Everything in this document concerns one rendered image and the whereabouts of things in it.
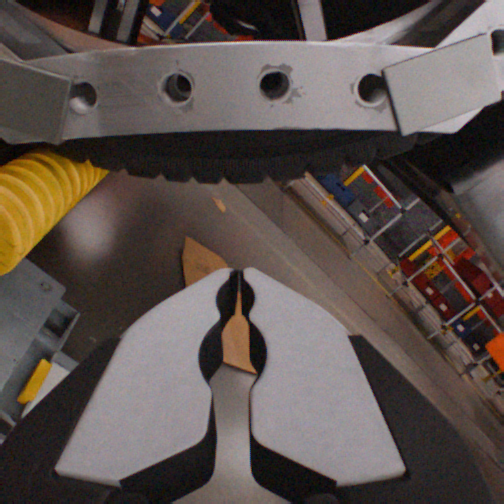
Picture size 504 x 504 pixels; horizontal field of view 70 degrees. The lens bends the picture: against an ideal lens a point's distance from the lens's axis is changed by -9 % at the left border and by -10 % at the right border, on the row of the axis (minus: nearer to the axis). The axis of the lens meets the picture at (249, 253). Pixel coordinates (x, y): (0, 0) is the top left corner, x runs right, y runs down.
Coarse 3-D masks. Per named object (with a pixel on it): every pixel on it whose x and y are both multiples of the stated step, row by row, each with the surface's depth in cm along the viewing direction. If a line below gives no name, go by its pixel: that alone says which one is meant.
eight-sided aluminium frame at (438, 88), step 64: (0, 0) 19; (448, 0) 19; (0, 64) 16; (64, 64) 16; (128, 64) 16; (192, 64) 17; (256, 64) 17; (320, 64) 17; (384, 64) 17; (448, 64) 16; (0, 128) 18; (64, 128) 18; (128, 128) 18; (192, 128) 18; (256, 128) 18; (320, 128) 18; (384, 128) 18; (448, 128) 18
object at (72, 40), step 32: (32, 0) 25; (64, 0) 32; (96, 0) 24; (128, 0) 24; (320, 0) 24; (384, 0) 37; (416, 0) 26; (64, 32) 23; (96, 32) 25; (128, 32) 25; (320, 32) 25; (352, 32) 26; (384, 32) 23
